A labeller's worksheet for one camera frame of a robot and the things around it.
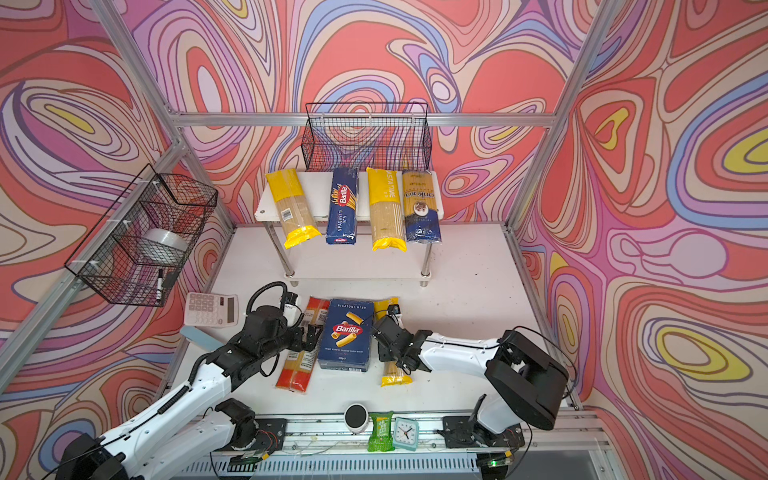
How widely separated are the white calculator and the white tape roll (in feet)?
0.66

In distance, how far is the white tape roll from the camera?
27.9 inches

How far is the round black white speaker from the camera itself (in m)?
0.72
